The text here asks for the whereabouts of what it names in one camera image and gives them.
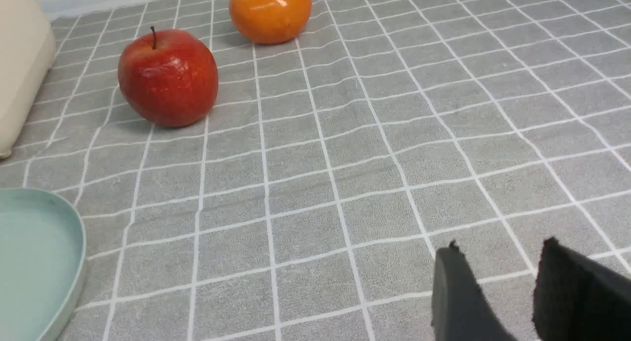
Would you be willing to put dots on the grey checked tablecloth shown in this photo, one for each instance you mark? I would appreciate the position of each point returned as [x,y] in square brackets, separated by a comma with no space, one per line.
[308,203]

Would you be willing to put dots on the white toaster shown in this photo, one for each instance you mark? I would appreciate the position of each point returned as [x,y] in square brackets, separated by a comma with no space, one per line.
[27,52]

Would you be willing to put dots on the light green plate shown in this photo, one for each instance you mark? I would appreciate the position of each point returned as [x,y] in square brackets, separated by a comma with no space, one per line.
[42,263]

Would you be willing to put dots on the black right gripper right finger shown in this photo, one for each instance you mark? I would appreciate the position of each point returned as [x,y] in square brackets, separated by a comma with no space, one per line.
[578,299]

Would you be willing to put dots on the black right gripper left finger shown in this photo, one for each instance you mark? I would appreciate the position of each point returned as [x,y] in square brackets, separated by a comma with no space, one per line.
[460,311]

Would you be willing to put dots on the red apple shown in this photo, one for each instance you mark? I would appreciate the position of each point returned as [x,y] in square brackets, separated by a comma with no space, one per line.
[169,77]

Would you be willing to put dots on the orange persimmon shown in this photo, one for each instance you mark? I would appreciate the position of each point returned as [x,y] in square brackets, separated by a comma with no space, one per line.
[270,22]

